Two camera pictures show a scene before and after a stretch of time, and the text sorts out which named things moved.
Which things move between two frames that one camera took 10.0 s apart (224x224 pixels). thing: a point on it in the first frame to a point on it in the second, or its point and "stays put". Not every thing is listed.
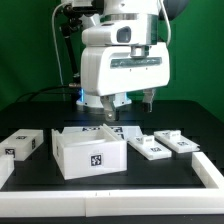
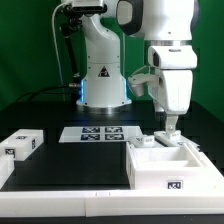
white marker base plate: x=127 y=131 stays put
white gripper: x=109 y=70 to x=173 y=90
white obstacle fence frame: x=116 y=202 stays put
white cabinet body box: x=80 y=155 to x=178 y=166
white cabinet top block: x=22 y=143 stays put
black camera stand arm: x=71 y=21 stays put
